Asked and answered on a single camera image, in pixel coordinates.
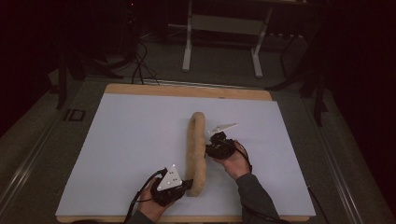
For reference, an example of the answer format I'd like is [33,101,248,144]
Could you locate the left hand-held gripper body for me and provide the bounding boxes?
[150,164,185,207]

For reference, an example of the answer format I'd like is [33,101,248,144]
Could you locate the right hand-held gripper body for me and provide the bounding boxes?
[205,123,239,160]

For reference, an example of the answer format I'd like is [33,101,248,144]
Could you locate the person's right hand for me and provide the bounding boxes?
[214,142,251,181]

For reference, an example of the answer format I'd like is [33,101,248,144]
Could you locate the person's left hand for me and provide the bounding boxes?
[137,188,174,222]

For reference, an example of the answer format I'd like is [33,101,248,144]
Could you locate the white table mat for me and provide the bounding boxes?
[55,92,317,218]

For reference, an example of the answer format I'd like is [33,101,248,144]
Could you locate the white metal stand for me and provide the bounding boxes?
[181,0,275,78]

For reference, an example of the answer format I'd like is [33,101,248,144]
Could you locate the black metal stand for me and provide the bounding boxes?
[267,31,330,127]
[55,50,124,110]

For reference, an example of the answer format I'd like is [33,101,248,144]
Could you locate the dark equipment tower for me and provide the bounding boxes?
[123,0,142,62]

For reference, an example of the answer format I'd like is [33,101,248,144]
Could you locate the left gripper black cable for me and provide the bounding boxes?
[124,168,168,224]

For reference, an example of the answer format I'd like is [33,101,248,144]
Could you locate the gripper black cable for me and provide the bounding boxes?
[233,142,292,224]
[124,168,168,224]

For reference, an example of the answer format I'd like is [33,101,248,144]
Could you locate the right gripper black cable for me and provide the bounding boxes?
[233,142,292,224]

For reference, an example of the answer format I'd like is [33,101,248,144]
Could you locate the black cable beside mat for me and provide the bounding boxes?
[306,185,330,224]

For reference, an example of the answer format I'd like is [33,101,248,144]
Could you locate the aluminium rail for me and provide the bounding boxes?
[0,116,62,216]
[303,96,365,224]

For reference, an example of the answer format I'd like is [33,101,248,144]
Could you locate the black floor cables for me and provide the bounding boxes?
[130,40,162,86]

